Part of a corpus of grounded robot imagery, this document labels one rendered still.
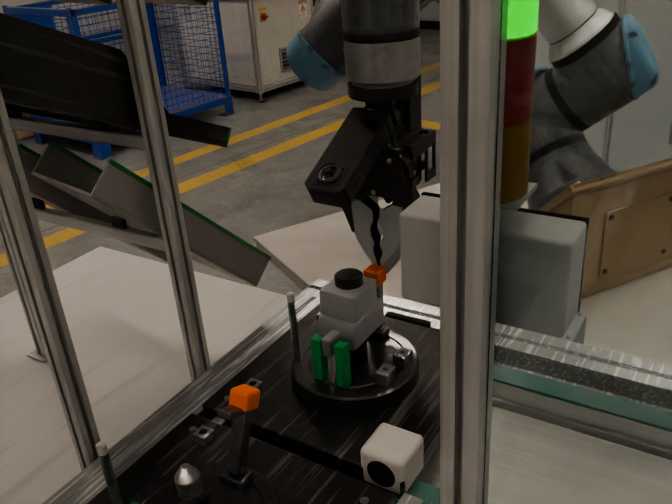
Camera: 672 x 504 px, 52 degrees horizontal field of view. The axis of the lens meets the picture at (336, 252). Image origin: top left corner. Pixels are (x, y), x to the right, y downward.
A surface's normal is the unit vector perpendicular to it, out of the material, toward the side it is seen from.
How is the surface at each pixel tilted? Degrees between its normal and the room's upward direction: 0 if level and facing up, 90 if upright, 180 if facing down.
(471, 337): 90
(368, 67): 90
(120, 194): 90
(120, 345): 0
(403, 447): 0
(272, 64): 90
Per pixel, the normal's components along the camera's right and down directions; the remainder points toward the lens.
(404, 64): 0.50, 0.36
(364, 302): 0.85, 0.18
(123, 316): -0.07, -0.89
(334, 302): -0.52, 0.41
